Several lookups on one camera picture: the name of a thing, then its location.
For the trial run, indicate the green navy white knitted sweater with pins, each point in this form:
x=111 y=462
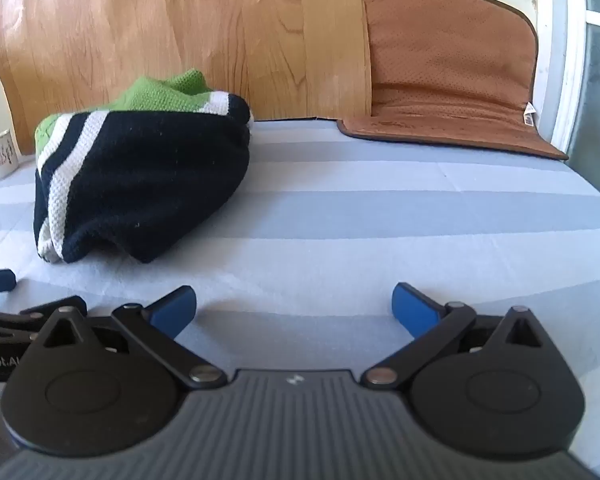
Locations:
x=155 y=185

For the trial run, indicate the white cushion tag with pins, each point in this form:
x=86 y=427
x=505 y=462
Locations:
x=529 y=115

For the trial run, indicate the brown perforated seat cushion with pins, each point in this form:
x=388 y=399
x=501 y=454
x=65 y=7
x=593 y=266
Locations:
x=445 y=50

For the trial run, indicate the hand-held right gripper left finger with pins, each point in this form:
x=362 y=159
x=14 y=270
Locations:
x=172 y=310

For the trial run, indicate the wood-grain vinyl sheet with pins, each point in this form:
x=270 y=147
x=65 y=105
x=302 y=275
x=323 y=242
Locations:
x=180 y=35

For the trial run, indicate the blue white striped bedsheet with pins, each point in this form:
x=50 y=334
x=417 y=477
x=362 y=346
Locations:
x=380 y=220

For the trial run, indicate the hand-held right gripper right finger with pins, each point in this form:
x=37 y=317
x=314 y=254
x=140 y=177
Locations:
x=415 y=310

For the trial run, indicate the white window frame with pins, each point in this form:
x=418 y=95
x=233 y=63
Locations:
x=572 y=60

